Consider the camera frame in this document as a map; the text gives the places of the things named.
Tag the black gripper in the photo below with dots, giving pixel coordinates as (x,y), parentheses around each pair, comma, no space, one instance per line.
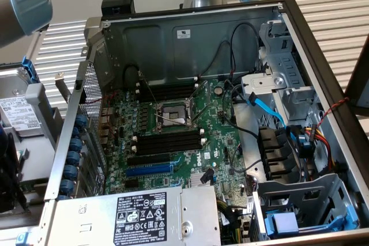
(10,177)

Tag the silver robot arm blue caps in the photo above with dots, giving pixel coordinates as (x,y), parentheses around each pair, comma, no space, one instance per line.
(29,4)

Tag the green RAM stick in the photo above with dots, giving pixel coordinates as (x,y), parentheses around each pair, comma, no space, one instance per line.
(34,184)

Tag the grey parts rack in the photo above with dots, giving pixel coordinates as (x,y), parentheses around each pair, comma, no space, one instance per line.
(37,159)

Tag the silver hard disk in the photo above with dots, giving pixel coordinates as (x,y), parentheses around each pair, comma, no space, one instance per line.
(17,113)

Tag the blue plastic card retainer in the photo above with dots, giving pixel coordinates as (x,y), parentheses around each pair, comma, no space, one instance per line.
(76,142)

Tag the silver power supply unit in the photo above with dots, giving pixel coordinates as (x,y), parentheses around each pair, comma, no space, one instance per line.
(86,220)

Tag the blue hard disk carrier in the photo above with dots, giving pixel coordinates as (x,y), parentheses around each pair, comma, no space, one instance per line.
(30,70)

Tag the short black expansion slot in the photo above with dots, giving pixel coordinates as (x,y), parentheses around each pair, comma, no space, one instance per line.
(131,183)

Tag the blue expansion slot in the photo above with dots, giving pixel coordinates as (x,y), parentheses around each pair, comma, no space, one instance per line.
(148,170)

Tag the small black block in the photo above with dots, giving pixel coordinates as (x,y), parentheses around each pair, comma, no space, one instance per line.
(46,28)

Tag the silver CPU socket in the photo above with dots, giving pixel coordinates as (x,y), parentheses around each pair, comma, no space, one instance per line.
(173,113)

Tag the silver finned heat sink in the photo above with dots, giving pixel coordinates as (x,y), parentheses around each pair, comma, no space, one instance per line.
(194,181)

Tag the grey metal PC case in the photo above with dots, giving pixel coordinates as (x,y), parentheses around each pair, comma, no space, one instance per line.
(150,50)

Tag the green motherboard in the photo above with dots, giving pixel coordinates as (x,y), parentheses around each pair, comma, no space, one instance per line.
(230,153)

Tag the round coin battery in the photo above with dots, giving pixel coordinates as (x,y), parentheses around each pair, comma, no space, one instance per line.
(219,90)

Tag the silver metal disk bay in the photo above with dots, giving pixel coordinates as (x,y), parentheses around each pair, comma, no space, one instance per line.
(265,83)

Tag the blue plastic disk caddy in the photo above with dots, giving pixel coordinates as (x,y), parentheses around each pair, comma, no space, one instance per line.
(284,223)

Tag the silver disk bay blue caddy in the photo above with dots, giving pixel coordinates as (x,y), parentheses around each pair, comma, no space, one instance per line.
(288,194)

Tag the silver slot bracket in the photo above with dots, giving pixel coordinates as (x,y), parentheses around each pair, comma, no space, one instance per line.
(62,87)

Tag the black camera box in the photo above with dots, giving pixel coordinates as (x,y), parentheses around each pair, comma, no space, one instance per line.
(118,2)

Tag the black plastic bracket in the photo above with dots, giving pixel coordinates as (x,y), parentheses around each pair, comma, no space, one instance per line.
(276,153)

